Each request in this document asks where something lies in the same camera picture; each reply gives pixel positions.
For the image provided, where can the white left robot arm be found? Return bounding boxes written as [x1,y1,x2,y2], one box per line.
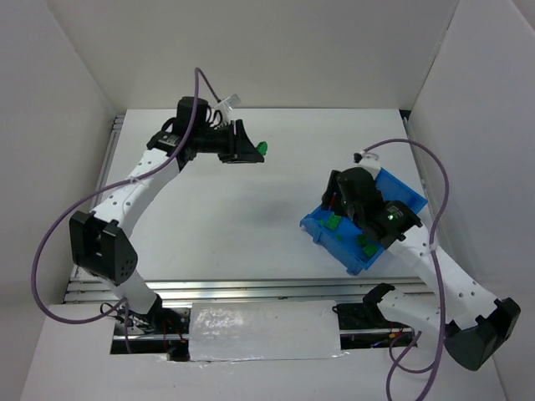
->
[69,94,267,332]

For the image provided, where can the green lego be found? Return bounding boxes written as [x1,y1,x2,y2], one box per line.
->
[324,214,342,231]

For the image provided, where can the green lego brick stack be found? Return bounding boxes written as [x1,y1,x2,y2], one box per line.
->
[356,235,368,247]

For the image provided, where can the thin green lego plate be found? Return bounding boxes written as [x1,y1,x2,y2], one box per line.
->
[256,141,268,156]

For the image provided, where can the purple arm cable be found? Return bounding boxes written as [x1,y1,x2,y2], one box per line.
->
[32,67,222,356]
[359,138,451,401]

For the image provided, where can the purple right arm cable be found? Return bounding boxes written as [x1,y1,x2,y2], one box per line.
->
[359,138,451,401]

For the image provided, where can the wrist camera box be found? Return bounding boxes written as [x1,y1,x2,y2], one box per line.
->
[216,94,242,112]
[354,151,381,174]

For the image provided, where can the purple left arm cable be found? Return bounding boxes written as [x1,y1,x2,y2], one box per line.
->
[32,67,222,356]

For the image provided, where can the green 2x4 lego brick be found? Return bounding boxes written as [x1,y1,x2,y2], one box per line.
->
[362,244,378,257]

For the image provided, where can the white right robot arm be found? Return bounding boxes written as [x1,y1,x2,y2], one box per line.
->
[321,167,521,371]

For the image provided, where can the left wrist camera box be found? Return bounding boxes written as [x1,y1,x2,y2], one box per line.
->
[216,94,242,112]

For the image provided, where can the aluminium front rail frame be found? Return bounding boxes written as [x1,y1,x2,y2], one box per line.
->
[62,279,431,304]

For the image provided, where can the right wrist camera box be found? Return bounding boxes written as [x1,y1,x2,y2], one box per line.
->
[354,151,381,174]

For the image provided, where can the blue plastic divided bin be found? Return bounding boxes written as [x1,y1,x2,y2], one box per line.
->
[299,168,427,276]

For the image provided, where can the white foil cover sheet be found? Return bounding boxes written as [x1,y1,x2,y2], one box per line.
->
[189,300,342,362]

